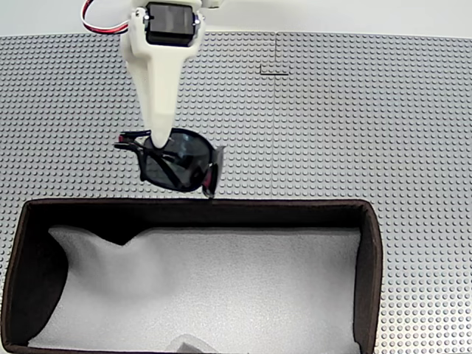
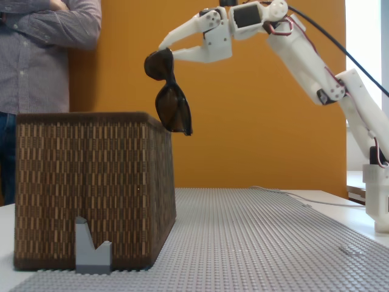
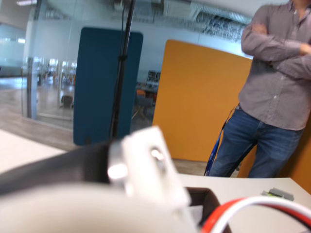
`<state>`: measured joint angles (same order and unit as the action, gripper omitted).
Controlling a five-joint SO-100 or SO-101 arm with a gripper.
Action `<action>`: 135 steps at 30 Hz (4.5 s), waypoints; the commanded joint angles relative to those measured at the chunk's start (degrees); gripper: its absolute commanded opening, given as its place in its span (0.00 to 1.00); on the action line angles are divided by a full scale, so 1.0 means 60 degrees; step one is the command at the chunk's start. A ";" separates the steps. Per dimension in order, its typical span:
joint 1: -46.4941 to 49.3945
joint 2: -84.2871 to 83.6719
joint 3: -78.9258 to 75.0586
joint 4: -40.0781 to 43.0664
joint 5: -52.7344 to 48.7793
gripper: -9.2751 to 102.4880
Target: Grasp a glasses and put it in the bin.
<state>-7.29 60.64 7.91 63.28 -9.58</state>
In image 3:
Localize person's left hand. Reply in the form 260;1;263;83
251;22;267;34

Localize person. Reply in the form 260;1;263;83
204;0;311;179

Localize small orange partition panel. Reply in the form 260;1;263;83
152;39;259;163

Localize grey chair wooden legs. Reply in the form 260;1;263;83
132;89;156;120

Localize grey brick build green plate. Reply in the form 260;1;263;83
261;186;295;201

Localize blue partition panel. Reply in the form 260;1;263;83
72;26;144;146

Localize blue lanyard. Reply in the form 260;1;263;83
204;106;236;177

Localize black camera stand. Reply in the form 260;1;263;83
109;0;136;140

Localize red white black servo cable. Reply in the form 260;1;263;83
201;196;311;233

